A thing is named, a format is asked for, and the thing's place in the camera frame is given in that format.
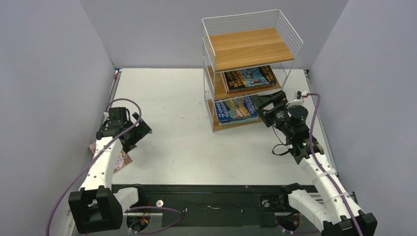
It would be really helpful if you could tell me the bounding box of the pink book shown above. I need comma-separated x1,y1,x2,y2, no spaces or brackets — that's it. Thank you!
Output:
89,144,133,174

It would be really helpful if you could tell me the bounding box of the blue 91-storey treehouse book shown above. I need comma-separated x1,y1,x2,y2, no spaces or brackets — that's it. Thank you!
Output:
215,96,258,122

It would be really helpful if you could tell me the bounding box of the black 169-storey treehouse book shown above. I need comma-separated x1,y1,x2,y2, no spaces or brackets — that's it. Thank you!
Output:
221,65,277,93

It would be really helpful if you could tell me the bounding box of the yellow Brideshead Revisited book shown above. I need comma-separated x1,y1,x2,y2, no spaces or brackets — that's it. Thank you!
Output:
218,118,258,126

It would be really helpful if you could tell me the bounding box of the white wire wooden shelf rack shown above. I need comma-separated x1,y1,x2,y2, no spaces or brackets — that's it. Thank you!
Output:
202,9,303,132

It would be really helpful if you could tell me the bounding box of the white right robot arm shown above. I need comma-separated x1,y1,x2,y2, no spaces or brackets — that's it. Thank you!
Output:
251,90,378,236

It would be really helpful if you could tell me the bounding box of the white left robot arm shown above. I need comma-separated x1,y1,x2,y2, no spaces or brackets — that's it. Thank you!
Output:
68,107,152,234

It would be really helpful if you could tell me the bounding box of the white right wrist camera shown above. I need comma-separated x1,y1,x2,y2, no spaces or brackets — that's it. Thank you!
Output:
287,91,308,107

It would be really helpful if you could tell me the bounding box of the aluminium frame rail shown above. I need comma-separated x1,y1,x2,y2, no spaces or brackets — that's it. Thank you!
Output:
61,185,365,236

